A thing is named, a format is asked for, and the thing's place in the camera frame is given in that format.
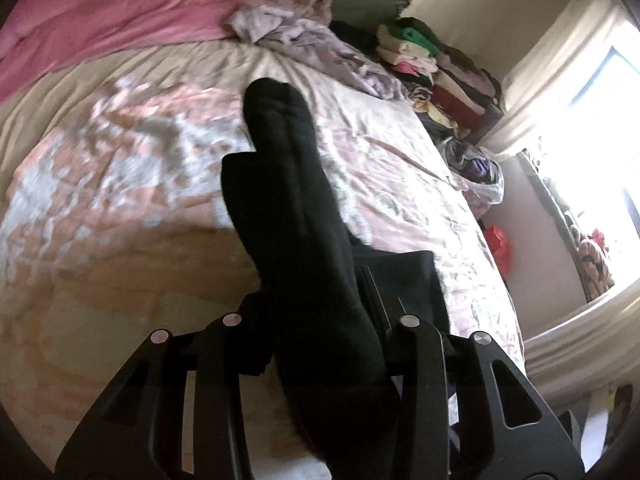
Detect stack of folded clothes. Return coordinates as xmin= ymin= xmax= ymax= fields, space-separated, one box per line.
xmin=328 ymin=15 xmax=504 ymax=146

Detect black IKISS sweater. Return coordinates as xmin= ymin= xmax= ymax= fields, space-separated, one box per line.
xmin=221 ymin=78 xmax=449 ymax=479

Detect pink quilt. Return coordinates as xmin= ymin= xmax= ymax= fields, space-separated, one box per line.
xmin=1 ymin=0 xmax=246 ymax=99

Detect red plastic bag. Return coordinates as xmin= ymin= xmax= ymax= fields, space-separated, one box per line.
xmin=484 ymin=226 xmax=512 ymax=278

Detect white plastic bag with clothes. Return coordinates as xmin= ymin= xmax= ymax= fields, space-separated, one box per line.
xmin=437 ymin=138 xmax=504 ymax=207

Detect cream curtain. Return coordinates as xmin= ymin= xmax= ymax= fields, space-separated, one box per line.
xmin=480 ymin=0 xmax=626 ymax=160

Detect pink floral bedspread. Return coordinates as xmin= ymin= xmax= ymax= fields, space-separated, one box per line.
xmin=1 ymin=40 xmax=525 ymax=465

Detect lilac crumpled garment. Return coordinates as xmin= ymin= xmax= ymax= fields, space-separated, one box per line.
xmin=228 ymin=0 xmax=406 ymax=101

